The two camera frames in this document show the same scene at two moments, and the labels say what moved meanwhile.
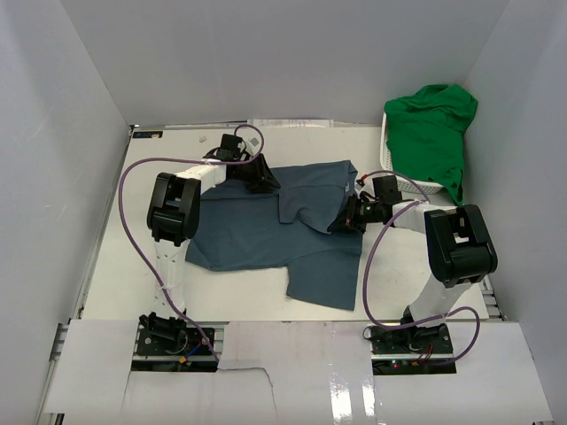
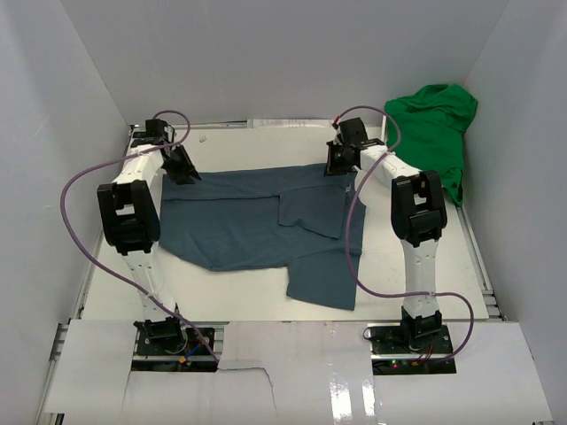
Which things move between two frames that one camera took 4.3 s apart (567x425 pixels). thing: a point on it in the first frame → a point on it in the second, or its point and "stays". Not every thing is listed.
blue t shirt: x=244 y=228 stays
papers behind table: x=291 y=122 stays
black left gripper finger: x=260 y=179 → x=178 y=165
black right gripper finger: x=345 y=223 → x=341 y=165
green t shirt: x=424 y=138 stays
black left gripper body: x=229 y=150 → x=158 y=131
